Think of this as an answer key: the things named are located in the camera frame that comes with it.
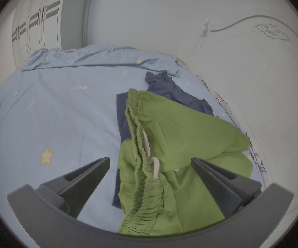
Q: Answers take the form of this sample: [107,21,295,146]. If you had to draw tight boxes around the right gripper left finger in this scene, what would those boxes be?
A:
[35,157,111,219]

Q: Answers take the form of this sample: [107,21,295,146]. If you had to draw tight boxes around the white wardrobe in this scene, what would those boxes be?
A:
[12,0,69,69]

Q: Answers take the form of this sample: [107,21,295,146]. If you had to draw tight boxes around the green shorts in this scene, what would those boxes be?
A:
[117,88,254,236]

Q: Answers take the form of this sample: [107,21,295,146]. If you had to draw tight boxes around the bed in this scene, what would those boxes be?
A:
[0,16,298,232]

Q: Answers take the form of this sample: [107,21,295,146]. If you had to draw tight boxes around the dark blue garment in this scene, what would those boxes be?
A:
[111,71,214,209]

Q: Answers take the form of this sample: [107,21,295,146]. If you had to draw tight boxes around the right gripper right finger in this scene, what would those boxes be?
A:
[190,157,262,219]

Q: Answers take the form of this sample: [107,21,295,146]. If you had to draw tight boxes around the pale blue quilt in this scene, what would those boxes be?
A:
[21,44,183,77]

